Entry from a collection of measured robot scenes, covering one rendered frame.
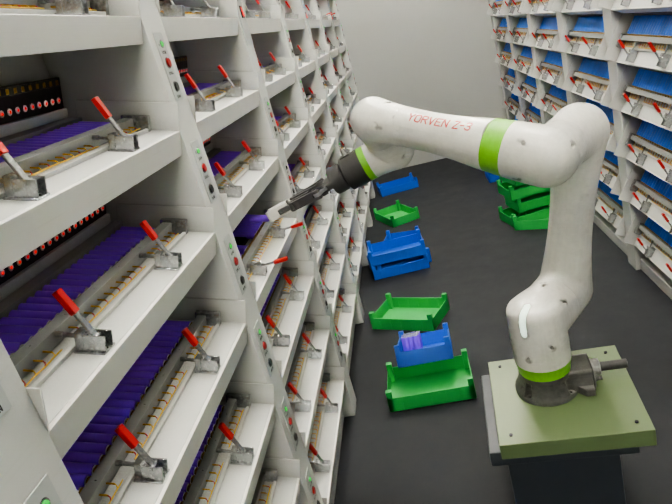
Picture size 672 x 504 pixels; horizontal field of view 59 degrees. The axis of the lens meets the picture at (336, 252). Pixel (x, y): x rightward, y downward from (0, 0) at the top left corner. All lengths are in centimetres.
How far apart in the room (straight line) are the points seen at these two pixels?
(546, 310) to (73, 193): 101
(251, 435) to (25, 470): 67
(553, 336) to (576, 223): 26
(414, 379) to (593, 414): 94
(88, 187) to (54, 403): 27
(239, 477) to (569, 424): 74
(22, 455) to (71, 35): 55
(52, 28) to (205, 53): 100
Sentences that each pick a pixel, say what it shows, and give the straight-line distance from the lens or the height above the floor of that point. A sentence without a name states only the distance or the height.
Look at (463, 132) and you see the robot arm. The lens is 130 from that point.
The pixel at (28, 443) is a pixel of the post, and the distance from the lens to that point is 66.
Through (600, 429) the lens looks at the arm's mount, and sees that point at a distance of 147.
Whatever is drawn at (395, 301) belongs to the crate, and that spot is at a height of 4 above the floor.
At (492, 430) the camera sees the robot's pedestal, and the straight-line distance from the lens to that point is 155.
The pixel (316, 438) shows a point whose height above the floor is 18.
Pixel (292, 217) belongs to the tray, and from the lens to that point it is 188.
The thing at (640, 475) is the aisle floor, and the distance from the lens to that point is 184.
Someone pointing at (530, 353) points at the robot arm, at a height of 47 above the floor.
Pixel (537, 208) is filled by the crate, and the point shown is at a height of 5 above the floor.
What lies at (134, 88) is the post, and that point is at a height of 124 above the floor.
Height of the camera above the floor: 124
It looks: 19 degrees down
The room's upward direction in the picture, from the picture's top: 16 degrees counter-clockwise
